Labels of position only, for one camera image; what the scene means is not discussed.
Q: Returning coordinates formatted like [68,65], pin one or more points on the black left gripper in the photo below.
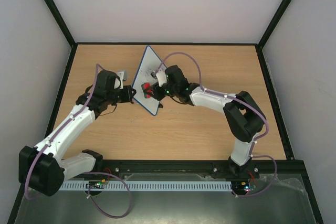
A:
[128,97]

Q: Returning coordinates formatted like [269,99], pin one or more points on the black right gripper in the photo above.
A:
[156,93]

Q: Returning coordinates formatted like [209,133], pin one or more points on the red whiteboard eraser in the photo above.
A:
[147,89]

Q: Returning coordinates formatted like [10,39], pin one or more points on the small blue-framed whiteboard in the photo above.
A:
[149,63]

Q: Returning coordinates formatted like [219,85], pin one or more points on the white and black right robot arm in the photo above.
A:
[244,117]

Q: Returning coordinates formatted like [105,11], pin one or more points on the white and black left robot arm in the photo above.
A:
[43,167]

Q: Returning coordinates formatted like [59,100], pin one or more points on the left controller circuit board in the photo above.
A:
[97,184]

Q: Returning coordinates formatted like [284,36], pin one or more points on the controller circuit board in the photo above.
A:
[97,184]
[242,188]

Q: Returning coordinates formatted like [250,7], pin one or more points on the right controller circuit board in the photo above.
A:
[242,188]

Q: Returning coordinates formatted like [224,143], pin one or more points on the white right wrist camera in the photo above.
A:
[160,76]

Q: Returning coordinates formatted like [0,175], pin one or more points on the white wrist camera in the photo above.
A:
[120,79]
[160,76]

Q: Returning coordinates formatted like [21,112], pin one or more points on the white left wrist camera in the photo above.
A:
[120,79]

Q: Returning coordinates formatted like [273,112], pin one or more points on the black enclosure frame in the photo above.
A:
[57,11]

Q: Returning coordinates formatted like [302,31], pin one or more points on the light blue slotted cable duct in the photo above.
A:
[77,185]

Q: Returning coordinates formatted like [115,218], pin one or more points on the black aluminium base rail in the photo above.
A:
[216,169]

